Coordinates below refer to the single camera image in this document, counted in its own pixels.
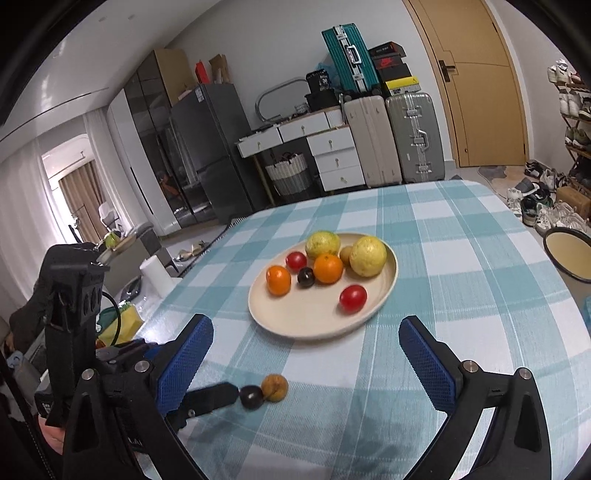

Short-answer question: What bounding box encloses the grey doormat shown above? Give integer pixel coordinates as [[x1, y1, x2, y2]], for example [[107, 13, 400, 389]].
[[478, 165, 527, 197]]

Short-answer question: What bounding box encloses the white wardrobe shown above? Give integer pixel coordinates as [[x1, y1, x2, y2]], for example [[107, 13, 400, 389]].
[[106, 89, 181, 236]]

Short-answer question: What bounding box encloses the dark glass wardrobe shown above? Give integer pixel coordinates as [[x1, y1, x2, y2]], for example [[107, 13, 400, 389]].
[[124, 51, 218, 227]]

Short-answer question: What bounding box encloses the oval mirror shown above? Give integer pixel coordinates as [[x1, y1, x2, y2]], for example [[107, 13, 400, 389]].
[[255, 78, 309, 124]]

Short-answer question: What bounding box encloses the teal suitcase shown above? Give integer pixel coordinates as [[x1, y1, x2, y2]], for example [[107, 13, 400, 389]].
[[322, 24, 382, 95]]

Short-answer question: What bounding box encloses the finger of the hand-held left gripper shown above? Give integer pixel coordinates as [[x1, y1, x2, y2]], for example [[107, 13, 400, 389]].
[[165, 382, 241, 431], [104, 340, 163, 365]]

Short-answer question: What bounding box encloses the white drawer desk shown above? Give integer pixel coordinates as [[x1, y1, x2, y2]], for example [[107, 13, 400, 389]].
[[236, 108, 365, 204]]

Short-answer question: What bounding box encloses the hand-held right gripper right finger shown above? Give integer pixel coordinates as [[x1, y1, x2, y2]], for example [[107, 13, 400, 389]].
[[398, 316, 552, 480]]

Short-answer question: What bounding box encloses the black cable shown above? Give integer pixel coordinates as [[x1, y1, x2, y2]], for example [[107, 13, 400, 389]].
[[102, 292, 124, 346]]

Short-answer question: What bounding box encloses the wooden shoe rack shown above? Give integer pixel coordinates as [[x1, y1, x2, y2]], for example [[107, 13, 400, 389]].
[[547, 60, 591, 208]]

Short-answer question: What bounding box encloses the cream oval plate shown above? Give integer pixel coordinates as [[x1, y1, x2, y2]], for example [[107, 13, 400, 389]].
[[248, 233, 398, 341]]

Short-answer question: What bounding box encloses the pile of shoes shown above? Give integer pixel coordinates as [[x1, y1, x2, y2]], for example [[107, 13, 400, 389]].
[[506, 159, 591, 236]]

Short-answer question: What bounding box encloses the cardboard box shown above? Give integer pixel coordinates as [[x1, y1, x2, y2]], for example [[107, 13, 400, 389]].
[[209, 54, 232, 85]]

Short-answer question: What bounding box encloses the plain black shoe box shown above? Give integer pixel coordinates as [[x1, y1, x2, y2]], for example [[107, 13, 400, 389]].
[[376, 63, 411, 84]]

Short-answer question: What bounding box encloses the paper towel roll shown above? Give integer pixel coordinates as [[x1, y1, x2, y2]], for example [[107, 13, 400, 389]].
[[140, 256, 174, 296]]

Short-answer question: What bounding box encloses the dark cloth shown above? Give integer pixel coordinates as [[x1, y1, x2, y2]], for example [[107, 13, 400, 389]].
[[8, 258, 49, 344]]

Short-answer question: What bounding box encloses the black bag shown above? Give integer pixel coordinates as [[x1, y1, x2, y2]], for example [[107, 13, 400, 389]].
[[305, 69, 345, 110]]

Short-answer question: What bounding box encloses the orange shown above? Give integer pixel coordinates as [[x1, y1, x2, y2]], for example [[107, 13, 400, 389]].
[[313, 253, 345, 284], [266, 265, 293, 296]]

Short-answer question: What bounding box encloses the grey refrigerator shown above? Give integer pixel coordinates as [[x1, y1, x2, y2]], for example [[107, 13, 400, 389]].
[[171, 84, 266, 224]]

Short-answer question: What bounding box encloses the silver suitcase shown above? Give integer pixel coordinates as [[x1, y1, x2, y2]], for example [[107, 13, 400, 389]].
[[385, 92, 446, 184]]

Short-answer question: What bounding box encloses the brown curtain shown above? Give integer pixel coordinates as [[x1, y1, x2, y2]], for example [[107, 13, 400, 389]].
[[58, 161, 107, 243]]

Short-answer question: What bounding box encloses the teal checked tablecloth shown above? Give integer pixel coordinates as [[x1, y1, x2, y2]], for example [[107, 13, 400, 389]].
[[134, 180, 591, 480]]

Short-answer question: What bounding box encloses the woven laundry basket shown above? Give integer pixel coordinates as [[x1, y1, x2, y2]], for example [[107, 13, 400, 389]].
[[265, 152, 315, 200]]

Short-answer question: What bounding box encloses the beige suitcase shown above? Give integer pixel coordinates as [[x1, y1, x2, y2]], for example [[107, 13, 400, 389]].
[[343, 95, 402, 188]]

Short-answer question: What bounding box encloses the yellow green bag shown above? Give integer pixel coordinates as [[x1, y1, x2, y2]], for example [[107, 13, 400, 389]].
[[96, 302, 145, 347]]

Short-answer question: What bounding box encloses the greenish yellow lemon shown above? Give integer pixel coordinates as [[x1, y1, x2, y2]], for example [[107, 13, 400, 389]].
[[305, 231, 342, 260]]

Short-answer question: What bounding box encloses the wooden door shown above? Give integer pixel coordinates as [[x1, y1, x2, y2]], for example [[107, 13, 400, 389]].
[[406, 0, 527, 168]]

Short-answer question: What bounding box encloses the person's left hand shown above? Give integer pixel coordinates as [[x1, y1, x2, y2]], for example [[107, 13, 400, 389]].
[[39, 415, 65, 455]]

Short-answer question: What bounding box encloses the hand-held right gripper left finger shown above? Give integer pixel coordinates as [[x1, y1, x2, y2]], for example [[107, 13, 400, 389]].
[[61, 314, 215, 480]]

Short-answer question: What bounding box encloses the yellow shoe box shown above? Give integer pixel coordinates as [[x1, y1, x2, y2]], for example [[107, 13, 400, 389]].
[[382, 76, 422, 93]]

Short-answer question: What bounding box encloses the round black-rimmed tray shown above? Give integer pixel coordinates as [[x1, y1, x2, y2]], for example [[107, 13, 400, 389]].
[[543, 227, 591, 280]]

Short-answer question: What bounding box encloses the wrinkled brown longan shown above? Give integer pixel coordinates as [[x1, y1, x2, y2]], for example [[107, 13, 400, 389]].
[[261, 374, 289, 403]]

